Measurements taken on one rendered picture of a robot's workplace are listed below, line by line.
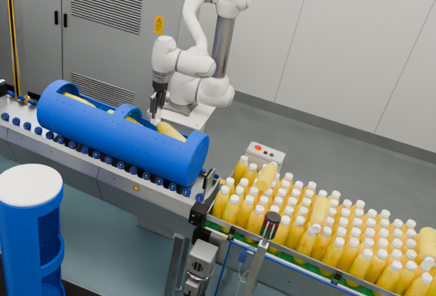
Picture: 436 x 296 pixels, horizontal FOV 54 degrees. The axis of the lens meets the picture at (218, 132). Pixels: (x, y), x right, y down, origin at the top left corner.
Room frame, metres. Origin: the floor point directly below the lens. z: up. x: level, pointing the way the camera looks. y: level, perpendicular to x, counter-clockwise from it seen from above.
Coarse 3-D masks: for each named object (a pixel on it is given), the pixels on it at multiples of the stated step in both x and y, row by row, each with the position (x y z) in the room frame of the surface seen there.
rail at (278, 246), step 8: (208, 216) 1.48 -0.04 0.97; (224, 224) 1.46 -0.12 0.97; (240, 232) 1.44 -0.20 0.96; (248, 232) 1.43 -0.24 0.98; (256, 240) 1.42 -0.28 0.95; (280, 248) 1.39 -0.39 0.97; (288, 248) 1.38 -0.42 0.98; (296, 256) 1.37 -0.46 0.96; (304, 256) 1.36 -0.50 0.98; (312, 264) 1.35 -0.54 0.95; (320, 264) 1.34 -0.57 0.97; (344, 272) 1.31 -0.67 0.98; (352, 280) 1.30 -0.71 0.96; (360, 280) 1.29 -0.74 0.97; (376, 288) 1.27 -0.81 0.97
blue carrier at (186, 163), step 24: (48, 96) 1.85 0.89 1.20; (48, 120) 1.79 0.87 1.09; (72, 120) 1.76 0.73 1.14; (96, 120) 1.75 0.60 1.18; (120, 120) 1.75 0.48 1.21; (144, 120) 1.95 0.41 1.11; (96, 144) 1.72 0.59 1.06; (120, 144) 1.68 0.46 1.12; (144, 144) 1.67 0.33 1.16; (168, 144) 1.66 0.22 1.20; (192, 144) 1.67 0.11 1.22; (144, 168) 1.66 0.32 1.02; (168, 168) 1.61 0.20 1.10; (192, 168) 1.65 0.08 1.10
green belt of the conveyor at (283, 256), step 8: (208, 224) 1.50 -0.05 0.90; (216, 224) 1.52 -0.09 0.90; (224, 232) 1.47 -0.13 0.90; (240, 240) 1.44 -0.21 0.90; (280, 256) 1.40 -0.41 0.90; (288, 256) 1.41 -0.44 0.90; (296, 264) 1.37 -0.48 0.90; (304, 264) 1.38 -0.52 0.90; (320, 272) 1.36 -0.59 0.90; (344, 280) 1.34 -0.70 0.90; (352, 288) 1.31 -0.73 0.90; (360, 288) 1.32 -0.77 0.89; (368, 288) 1.33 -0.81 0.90
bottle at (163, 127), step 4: (156, 124) 1.77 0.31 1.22; (160, 124) 1.77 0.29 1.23; (164, 124) 1.77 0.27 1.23; (168, 124) 1.78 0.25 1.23; (160, 128) 1.75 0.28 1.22; (164, 128) 1.75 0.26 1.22; (168, 128) 1.76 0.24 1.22; (172, 128) 1.77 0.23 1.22; (160, 132) 1.75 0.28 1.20; (164, 132) 1.74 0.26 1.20; (168, 132) 1.74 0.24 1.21; (172, 132) 1.75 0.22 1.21; (176, 132) 1.76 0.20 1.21; (172, 136) 1.74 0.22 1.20; (176, 136) 1.74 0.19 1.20; (180, 136) 1.75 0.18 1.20; (180, 140) 1.73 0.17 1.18; (184, 140) 1.74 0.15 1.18
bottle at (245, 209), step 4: (244, 204) 1.51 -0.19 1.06; (248, 204) 1.50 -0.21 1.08; (252, 204) 1.52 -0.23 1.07; (240, 208) 1.51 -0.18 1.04; (244, 208) 1.50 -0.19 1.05; (248, 208) 1.50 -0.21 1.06; (252, 208) 1.51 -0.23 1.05; (240, 212) 1.50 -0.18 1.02; (244, 212) 1.49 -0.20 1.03; (248, 212) 1.49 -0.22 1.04; (240, 216) 1.50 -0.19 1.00; (244, 216) 1.49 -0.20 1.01; (248, 216) 1.49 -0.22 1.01; (236, 220) 1.51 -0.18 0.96; (240, 220) 1.49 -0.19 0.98; (244, 220) 1.49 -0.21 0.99; (236, 224) 1.50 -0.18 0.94; (240, 224) 1.49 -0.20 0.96; (244, 224) 1.49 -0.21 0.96; (244, 228) 1.49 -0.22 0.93
